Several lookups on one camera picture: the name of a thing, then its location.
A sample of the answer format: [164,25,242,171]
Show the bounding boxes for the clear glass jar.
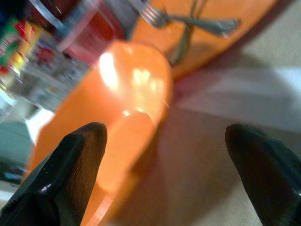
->
[0,35,91,123]

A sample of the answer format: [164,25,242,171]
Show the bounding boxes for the colourful printed food package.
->
[0,16,43,88]

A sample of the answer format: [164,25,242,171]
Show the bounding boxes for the silver metal fork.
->
[140,4,240,38]

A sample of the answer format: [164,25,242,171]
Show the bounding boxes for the red container with clear lid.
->
[28,0,132,64]

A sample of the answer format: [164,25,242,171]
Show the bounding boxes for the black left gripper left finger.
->
[0,121,108,226]

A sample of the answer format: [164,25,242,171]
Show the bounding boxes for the orange plastic bowl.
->
[22,40,174,226]

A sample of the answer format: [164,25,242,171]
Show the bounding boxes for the orange plastic plate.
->
[128,0,278,82]

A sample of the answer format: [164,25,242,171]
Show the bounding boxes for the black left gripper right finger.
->
[225,123,301,226]

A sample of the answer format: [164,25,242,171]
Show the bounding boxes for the silver metal spoon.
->
[169,0,209,66]

